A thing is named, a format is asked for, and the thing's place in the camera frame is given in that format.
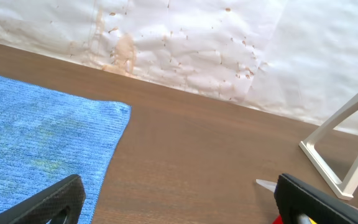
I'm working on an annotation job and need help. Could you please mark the white and blue stand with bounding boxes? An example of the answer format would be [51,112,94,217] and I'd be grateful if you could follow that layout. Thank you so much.
[298,76,358,201]

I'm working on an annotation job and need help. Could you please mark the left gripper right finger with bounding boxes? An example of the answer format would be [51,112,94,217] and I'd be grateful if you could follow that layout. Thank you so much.
[273,172,358,224]

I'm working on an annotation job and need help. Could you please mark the blue cloth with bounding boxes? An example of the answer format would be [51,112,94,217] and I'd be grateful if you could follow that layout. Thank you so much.
[0,73,132,224]

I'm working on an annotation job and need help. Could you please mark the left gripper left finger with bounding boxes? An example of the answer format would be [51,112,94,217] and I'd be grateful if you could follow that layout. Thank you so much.
[0,174,86,224]

